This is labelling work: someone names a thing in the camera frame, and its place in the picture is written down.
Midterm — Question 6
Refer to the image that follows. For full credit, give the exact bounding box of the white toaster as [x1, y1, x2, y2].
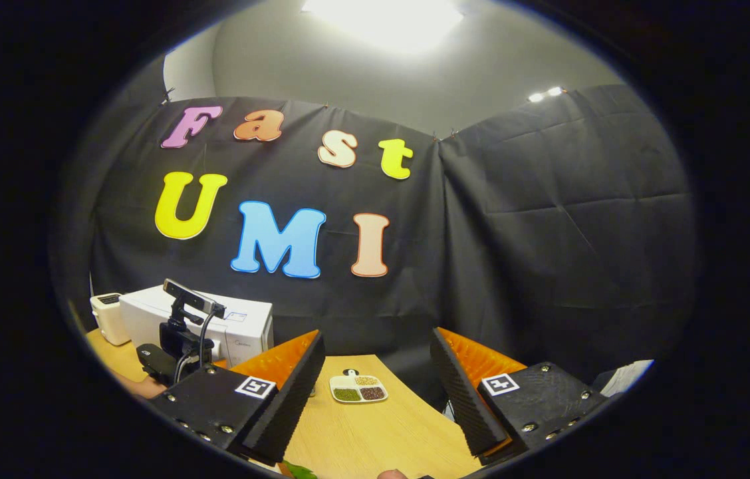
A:
[90, 293, 131, 347]

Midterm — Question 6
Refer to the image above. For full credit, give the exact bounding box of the large ceiling light panel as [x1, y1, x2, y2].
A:
[301, 0, 465, 54]

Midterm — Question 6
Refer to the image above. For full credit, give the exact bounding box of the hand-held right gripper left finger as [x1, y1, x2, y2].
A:
[147, 331, 326, 466]

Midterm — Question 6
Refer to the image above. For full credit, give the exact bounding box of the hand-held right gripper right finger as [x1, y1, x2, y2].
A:
[432, 327, 608, 466]

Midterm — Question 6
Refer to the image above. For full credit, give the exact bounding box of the white divided dish with beans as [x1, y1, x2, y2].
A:
[329, 369, 389, 404]

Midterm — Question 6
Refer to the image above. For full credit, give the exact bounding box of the black backdrop cloth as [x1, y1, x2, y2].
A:
[59, 57, 698, 413]

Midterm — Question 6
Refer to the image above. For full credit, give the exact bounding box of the small ceiling light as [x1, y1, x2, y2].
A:
[527, 85, 565, 104]

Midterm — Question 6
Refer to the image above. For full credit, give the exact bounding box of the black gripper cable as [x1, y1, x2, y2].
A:
[174, 309, 217, 387]

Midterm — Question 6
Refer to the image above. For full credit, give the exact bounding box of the white microwave oven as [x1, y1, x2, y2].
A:
[119, 285, 275, 369]

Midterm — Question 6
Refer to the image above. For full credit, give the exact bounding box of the sandwich with lettuce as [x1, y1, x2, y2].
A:
[280, 459, 320, 479]

